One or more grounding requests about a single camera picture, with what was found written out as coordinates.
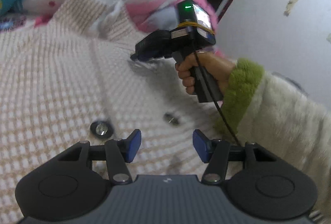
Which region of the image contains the beige checkered knit coat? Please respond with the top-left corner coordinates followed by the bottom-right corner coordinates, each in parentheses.
top-left (1, 0), bottom-right (219, 223)

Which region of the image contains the right forearm fleece sleeve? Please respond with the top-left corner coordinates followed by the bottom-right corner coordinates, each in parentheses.
top-left (216, 58), bottom-right (330, 217)

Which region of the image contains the right hand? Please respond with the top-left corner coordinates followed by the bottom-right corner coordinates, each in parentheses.
top-left (175, 52), bottom-right (236, 95)

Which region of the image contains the pink floral bed sheet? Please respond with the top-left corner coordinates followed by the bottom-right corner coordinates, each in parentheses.
top-left (0, 13), bottom-right (53, 32)

